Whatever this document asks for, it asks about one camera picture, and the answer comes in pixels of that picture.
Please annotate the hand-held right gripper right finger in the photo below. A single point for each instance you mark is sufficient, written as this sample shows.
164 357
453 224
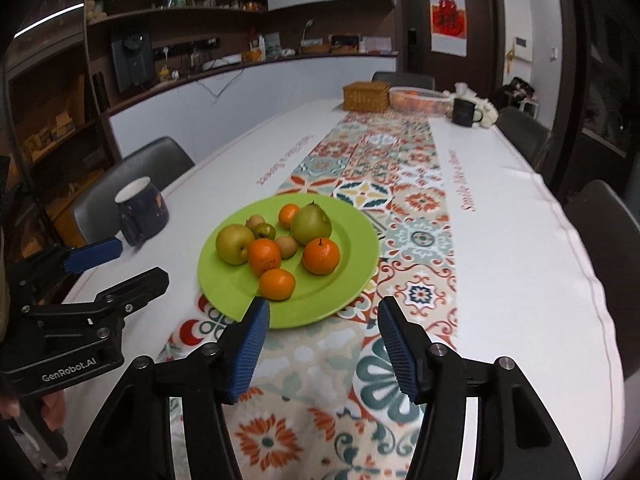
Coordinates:
397 355

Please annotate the wooden shelf unit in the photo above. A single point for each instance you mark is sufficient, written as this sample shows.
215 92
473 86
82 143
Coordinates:
50 110

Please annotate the white lower cabinet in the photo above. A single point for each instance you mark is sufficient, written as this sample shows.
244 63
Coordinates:
280 85

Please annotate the small green jujube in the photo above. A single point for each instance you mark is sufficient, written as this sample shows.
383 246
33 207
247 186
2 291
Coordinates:
264 231

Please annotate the red and white door poster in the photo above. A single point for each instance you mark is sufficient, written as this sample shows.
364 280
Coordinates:
448 25

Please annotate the large orange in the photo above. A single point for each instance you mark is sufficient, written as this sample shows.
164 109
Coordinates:
264 256

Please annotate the patterned table runner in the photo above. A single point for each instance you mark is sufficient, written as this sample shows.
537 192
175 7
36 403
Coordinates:
420 240

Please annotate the brown kiwi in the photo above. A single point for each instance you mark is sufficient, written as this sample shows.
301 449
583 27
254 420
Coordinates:
286 246
255 220

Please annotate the round yellow-green pear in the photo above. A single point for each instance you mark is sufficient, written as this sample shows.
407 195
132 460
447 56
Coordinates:
232 245

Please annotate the dark blue mug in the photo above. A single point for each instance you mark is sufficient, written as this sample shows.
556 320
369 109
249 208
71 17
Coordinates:
142 210

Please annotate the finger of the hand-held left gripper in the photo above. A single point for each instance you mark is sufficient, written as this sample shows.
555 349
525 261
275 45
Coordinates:
140 285
95 255

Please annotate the green plate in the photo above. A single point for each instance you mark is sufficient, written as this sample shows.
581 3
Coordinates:
345 280

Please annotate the white intercom panel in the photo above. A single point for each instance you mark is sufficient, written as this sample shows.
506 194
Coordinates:
520 47

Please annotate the dark brown door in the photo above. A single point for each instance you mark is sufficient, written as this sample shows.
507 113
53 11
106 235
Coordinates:
482 20

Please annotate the white crumpled cloth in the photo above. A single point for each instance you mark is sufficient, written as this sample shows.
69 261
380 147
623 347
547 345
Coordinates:
490 110

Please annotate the dark bag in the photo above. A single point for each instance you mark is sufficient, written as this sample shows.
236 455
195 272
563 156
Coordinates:
520 90

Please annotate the person's left hand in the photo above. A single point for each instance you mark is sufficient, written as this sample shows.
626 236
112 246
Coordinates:
55 410

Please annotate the pile of oranges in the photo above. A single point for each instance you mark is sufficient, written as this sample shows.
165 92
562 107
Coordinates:
415 96

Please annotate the black appliance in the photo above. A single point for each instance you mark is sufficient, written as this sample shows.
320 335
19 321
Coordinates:
132 62

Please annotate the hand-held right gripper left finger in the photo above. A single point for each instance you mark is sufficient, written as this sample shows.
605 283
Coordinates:
247 355

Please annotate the black mug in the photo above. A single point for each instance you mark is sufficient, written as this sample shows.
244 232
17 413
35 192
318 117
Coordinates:
464 112

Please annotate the green pear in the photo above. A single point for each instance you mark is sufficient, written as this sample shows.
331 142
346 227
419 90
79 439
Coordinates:
311 224

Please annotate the small orange mandarin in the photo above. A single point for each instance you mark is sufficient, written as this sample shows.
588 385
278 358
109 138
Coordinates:
321 256
288 214
276 284

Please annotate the grey chair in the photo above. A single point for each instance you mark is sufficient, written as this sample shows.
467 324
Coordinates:
522 132
402 80
605 245
145 165

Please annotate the wicker basket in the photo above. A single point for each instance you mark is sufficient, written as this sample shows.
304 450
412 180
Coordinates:
366 97

